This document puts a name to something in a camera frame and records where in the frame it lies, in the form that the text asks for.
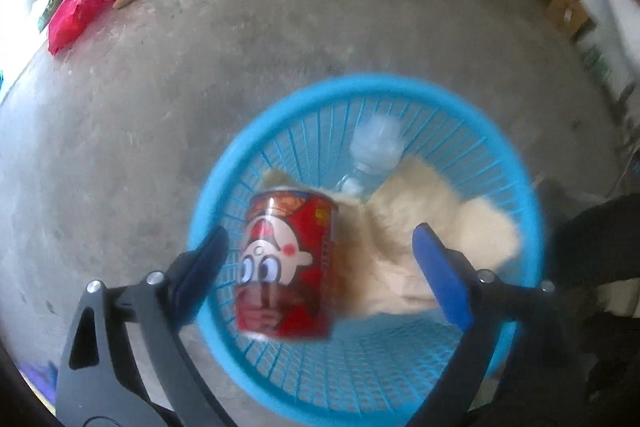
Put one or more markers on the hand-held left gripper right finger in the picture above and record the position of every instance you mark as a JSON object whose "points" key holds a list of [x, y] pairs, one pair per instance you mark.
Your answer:
{"points": [[442, 277]]}

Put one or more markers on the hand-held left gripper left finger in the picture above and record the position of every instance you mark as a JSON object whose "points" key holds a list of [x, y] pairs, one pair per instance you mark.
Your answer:
{"points": [[205, 272]]}

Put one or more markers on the beige cloth bag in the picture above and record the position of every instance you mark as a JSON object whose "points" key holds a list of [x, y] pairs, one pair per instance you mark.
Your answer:
{"points": [[400, 227]]}

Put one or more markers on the red cartoon can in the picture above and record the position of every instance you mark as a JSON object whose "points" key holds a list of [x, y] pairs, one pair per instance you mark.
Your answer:
{"points": [[287, 267]]}

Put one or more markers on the blue plastic basket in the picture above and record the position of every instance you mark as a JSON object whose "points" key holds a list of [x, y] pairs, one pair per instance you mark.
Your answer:
{"points": [[350, 357]]}

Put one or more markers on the green label plastic bottle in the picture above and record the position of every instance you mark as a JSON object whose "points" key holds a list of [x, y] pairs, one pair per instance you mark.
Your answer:
{"points": [[372, 147]]}

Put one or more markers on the person's leg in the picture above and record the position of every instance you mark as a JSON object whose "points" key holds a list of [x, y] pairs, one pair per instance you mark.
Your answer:
{"points": [[600, 247]]}

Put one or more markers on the red plastic bag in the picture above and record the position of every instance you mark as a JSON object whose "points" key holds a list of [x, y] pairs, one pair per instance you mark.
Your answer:
{"points": [[75, 14]]}

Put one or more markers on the plain cardboard box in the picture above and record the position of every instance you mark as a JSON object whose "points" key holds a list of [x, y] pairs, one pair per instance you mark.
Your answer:
{"points": [[567, 9]]}

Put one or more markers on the green vegetables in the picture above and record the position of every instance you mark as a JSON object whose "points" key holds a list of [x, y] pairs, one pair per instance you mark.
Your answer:
{"points": [[49, 9]]}

